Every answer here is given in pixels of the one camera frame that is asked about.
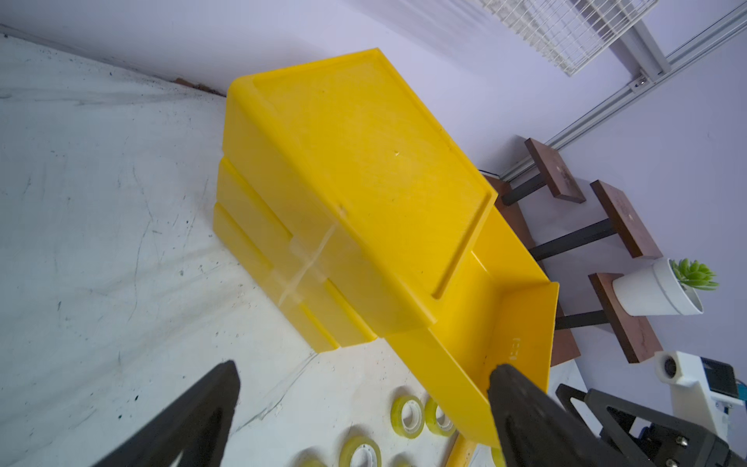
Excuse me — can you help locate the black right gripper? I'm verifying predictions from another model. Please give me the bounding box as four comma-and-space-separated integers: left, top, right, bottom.
556, 383, 746, 466

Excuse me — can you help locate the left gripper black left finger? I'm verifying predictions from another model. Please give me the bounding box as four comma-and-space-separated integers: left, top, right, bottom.
97, 360, 240, 466

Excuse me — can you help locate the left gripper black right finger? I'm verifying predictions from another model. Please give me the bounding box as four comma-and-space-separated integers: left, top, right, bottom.
487, 364, 628, 466

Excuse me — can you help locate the yellow plastic drawer cabinet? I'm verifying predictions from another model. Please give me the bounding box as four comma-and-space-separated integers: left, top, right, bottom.
213, 49, 496, 352

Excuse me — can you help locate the yellow top drawer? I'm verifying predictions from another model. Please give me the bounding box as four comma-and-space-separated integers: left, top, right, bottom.
387, 210, 559, 447

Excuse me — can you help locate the blue yellow garden fork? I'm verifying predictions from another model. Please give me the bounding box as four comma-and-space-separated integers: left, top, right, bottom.
444, 434, 478, 467

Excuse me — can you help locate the brown wooden step shelf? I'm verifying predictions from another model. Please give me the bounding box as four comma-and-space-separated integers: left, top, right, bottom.
486, 138, 663, 366

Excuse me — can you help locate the white potted succulent plant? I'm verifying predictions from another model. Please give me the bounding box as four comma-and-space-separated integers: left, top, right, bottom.
612, 258, 719, 316

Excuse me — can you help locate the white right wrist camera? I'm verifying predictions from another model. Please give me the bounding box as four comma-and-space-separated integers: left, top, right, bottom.
654, 351, 746, 441

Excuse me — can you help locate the aluminium frame rail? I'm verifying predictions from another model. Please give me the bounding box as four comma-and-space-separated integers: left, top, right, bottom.
498, 2, 747, 183

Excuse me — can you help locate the white wire wall basket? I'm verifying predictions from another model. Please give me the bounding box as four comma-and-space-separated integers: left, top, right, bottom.
478, 0, 658, 77

